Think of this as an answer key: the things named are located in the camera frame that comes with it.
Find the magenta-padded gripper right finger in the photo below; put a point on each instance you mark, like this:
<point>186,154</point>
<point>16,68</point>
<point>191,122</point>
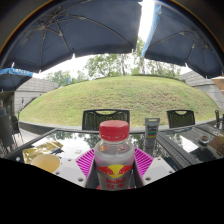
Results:
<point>155,170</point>

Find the large navy patio umbrella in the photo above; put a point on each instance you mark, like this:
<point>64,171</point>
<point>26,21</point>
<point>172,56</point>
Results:
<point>76,30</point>

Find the navy umbrella with light-blue edge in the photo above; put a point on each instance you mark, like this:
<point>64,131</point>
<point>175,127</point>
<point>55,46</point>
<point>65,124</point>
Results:
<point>186,40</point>

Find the black mesh patio chair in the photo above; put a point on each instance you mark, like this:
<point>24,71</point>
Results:
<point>105,119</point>
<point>181,118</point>

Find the person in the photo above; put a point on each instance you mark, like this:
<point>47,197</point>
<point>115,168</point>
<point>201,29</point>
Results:
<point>2,109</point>

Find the grey tube with coloured label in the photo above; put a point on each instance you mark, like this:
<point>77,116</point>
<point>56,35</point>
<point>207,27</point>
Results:
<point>151,133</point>

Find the crumpled yellow foil packet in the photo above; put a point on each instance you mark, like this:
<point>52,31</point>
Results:
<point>40,149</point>

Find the dark wicker chair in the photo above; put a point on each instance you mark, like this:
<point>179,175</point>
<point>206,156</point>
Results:
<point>16,126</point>
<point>6,131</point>

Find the blue umbrella with white print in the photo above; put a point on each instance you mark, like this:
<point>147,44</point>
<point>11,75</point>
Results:
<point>13,78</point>

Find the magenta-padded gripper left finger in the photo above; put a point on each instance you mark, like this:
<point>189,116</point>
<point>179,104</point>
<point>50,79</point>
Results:
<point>71,171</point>

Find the red-capped clear drink bottle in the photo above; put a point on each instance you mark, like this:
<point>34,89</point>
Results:
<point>114,156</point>

